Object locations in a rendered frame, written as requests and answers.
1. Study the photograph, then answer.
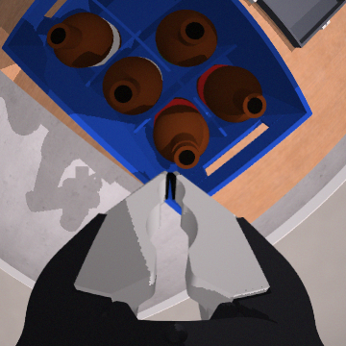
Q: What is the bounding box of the blue plastic crate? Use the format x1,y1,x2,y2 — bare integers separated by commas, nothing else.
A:
2,0,312,197

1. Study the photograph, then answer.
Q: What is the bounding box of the dark grey tray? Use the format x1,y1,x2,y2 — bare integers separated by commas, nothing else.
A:
256,0,346,48

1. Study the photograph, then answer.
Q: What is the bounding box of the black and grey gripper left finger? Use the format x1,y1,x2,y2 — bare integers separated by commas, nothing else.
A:
15,171,170,346

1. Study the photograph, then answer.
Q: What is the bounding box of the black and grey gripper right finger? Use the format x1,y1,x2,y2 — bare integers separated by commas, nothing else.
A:
170,171,324,346

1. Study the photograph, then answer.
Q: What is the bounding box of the brown glass bottle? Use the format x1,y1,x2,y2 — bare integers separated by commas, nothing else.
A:
155,10,218,67
196,64,266,123
102,57,162,115
47,12,122,68
153,97,210,169

